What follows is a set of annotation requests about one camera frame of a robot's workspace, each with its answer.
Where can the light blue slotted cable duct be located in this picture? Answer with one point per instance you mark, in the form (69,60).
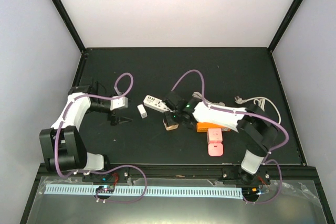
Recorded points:
(150,191)

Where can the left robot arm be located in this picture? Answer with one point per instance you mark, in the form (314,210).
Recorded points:
(62,146)

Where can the left circuit board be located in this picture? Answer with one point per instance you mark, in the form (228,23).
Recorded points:
(105,189)

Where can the orange power strip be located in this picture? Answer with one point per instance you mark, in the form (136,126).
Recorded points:
(204,127)

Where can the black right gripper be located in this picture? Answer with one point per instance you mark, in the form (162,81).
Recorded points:
(168,120)

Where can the black mounting rail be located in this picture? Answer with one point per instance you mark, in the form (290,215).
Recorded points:
(227,172)

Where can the black left frame post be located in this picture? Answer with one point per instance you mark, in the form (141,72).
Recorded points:
(69,24)

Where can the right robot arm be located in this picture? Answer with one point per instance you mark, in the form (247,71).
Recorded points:
(256,133)

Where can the pink plug adapter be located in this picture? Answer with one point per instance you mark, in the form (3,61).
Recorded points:
(215,149)

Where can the black frame post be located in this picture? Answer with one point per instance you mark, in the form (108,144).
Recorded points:
(69,24)
(293,8)

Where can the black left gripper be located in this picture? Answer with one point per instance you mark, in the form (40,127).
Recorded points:
(114,121)

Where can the black right frame post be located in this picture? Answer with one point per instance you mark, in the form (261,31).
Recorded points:
(293,8)

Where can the circuit board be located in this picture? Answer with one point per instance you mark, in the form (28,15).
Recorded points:
(249,191)
(105,189)

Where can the right circuit board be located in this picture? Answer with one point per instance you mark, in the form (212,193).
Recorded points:
(249,191)

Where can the white power strip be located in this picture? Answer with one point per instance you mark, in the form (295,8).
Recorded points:
(155,104)

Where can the white cube socket adapter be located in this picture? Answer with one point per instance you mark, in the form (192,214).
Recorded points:
(214,136)

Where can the white usb wall charger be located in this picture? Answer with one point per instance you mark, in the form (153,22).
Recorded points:
(142,111)

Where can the beige cube plug adapter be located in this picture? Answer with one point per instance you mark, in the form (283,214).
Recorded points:
(170,124)

